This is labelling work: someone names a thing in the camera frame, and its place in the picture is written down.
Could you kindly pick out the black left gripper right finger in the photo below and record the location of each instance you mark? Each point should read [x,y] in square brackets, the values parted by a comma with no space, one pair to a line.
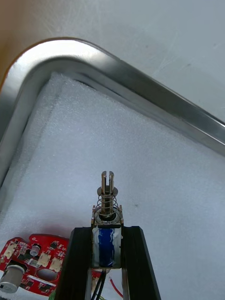
[138,262]

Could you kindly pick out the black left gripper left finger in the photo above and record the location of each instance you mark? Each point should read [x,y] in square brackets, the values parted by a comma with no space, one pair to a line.
[75,262]

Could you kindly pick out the metal solenoid with blue label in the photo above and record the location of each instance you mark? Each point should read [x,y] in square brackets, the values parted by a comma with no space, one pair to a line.
[107,225]

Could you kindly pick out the round red circuit board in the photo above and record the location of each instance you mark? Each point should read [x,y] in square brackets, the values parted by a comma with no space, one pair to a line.
[32,257]

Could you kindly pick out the white foam sheet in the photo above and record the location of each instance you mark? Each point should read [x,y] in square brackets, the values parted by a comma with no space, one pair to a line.
[117,159]

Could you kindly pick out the steel tray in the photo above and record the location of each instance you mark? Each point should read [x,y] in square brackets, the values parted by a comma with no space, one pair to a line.
[112,77]

